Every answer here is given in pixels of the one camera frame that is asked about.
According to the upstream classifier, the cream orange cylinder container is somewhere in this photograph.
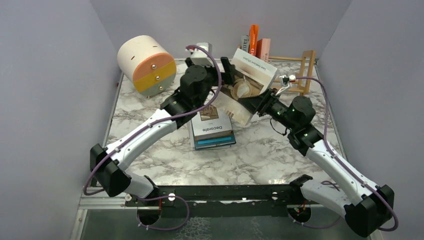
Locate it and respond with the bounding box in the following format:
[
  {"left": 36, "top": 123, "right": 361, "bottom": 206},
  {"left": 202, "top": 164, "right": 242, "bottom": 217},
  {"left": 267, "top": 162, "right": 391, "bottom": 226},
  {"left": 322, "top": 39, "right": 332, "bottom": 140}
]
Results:
[{"left": 117, "top": 35, "right": 177, "bottom": 97}]

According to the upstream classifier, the orange Good Morning book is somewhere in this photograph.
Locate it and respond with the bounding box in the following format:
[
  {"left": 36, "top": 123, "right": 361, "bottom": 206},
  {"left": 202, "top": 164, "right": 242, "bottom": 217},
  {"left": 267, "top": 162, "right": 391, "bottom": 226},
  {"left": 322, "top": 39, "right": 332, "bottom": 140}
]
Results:
[{"left": 248, "top": 24, "right": 259, "bottom": 56}]

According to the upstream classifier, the grey ianra book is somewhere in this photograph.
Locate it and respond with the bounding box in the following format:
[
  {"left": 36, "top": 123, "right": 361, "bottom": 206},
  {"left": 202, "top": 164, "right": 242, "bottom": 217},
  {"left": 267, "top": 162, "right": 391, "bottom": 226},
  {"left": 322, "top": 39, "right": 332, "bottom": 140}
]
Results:
[{"left": 240, "top": 35, "right": 250, "bottom": 52}]

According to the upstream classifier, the teal bottom book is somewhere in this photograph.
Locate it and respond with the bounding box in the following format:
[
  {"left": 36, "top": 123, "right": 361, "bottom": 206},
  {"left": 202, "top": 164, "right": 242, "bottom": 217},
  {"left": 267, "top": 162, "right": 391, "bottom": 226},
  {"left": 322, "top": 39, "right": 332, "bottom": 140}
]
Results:
[{"left": 188, "top": 121, "right": 236, "bottom": 150}]

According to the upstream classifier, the pink Warm Chord book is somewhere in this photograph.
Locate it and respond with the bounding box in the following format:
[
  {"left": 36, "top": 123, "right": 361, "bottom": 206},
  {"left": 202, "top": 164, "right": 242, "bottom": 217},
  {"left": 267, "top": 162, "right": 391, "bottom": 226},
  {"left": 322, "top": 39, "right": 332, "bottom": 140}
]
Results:
[{"left": 255, "top": 38, "right": 271, "bottom": 63}]

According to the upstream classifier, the white Afternoon Tea book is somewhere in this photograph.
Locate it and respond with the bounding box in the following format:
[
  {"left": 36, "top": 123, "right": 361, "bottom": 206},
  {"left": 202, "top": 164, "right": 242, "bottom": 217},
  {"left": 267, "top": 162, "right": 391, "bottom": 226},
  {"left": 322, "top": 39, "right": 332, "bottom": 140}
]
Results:
[{"left": 212, "top": 48, "right": 280, "bottom": 127}]

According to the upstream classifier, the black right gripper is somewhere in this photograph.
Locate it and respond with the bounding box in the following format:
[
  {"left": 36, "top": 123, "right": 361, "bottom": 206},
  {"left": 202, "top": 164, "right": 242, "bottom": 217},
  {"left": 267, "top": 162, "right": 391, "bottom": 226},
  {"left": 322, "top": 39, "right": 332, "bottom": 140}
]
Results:
[{"left": 238, "top": 88, "right": 297, "bottom": 131}]

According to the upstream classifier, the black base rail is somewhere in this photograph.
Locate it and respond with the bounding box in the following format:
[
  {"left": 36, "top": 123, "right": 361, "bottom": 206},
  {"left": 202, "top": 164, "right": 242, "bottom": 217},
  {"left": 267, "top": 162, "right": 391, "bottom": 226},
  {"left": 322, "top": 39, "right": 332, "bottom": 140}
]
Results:
[{"left": 125, "top": 184, "right": 313, "bottom": 218}]

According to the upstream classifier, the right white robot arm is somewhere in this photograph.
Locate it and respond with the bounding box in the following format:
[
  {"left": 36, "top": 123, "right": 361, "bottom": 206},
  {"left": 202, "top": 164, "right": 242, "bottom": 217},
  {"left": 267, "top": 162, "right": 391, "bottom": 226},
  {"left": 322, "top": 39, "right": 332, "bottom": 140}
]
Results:
[{"left": 238, "top": 89, "right": 395, "bottom": 238}]

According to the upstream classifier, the white Decorate book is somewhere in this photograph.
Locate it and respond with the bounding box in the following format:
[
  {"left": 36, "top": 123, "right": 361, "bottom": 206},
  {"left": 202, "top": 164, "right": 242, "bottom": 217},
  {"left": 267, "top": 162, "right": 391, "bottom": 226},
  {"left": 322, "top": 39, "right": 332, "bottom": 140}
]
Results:
[{"left": 190, "top": 104, "right": 233, "bottom": 141}]

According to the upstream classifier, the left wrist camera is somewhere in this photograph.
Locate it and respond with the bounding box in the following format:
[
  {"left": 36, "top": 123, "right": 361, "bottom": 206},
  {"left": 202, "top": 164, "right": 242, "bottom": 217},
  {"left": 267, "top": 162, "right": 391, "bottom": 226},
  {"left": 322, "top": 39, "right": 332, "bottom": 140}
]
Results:
[{"left": 185, "top": 42, "right": 214, "bottom": 67}]

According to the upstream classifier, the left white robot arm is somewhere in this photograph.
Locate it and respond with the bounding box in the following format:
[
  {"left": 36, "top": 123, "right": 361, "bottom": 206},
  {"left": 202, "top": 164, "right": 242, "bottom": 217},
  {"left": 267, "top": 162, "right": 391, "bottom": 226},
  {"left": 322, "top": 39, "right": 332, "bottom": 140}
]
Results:
[{"left": 83, "top": 56, "right": 235, "bottom": 206}]

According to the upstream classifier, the wooden book rack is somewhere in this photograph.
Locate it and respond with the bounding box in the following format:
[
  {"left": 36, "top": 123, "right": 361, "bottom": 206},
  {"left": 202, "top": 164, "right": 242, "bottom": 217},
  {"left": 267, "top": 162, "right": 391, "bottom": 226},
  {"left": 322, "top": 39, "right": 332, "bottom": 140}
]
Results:
[{"left": 236, "top": 45, "right": 317, "bottom": 97}]

